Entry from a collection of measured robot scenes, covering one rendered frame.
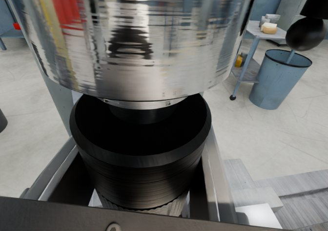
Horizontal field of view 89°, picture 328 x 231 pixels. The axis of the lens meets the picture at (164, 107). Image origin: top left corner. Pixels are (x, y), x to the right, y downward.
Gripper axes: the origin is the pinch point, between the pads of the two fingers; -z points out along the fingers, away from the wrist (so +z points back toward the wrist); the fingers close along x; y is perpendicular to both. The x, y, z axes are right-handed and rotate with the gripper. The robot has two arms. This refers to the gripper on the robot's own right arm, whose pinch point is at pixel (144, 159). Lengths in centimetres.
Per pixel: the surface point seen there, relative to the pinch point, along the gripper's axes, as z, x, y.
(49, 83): -30.4, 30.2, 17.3
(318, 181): -20, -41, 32
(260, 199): -8.8, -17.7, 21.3
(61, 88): -30.9, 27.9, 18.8
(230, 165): -17.4, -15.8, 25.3
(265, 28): -202, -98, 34
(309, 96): -214, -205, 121
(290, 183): -19, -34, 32
